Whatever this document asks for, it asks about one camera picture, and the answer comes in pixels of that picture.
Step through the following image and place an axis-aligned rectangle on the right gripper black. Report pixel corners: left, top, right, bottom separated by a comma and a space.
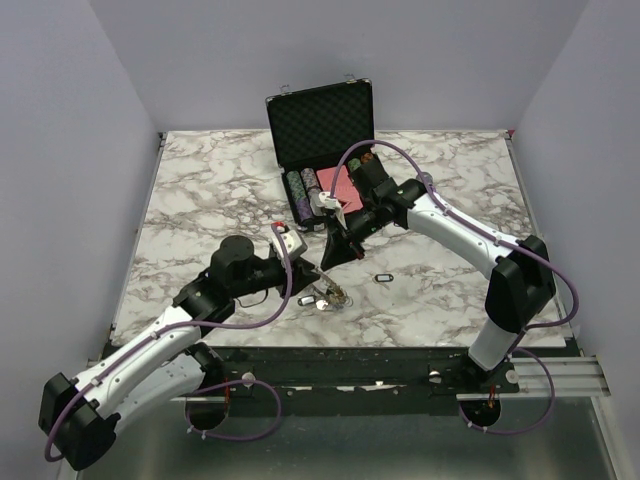
320, 200, 383, 271

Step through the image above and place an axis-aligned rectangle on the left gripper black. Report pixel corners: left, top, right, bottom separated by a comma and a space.
231, 256, 322, 301

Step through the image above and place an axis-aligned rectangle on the silver disc keyring holder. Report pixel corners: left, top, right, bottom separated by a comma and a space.
311, 269, 353, 311

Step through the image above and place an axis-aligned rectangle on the key with black tag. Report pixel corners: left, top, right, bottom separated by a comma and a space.
374, 273, 395, 284

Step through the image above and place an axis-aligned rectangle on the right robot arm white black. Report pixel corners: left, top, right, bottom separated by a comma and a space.
319, 158, 556, 392

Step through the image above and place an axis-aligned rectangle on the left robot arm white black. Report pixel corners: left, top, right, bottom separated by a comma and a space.
38, 223, 319, 470

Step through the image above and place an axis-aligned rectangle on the black key tag on holder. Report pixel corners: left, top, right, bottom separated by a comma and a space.
297, 295, 316, 307

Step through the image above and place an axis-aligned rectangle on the pink playing card deck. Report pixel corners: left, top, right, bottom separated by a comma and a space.
315, 167, 365, 217

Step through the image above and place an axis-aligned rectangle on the black poker chip case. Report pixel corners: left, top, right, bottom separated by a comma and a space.
265, 78, 374, 233

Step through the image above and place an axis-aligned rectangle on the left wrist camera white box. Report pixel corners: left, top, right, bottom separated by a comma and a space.
271, 221, 308, 262

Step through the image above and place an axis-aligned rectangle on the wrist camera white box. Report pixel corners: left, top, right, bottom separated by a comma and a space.
308, 190, 347, 227
271, 221, 308, 262

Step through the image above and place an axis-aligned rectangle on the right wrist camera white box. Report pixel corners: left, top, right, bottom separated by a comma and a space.
308, 190, 347, 227

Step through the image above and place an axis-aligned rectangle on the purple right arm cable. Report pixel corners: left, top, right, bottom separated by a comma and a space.
329, 139, 582, 435

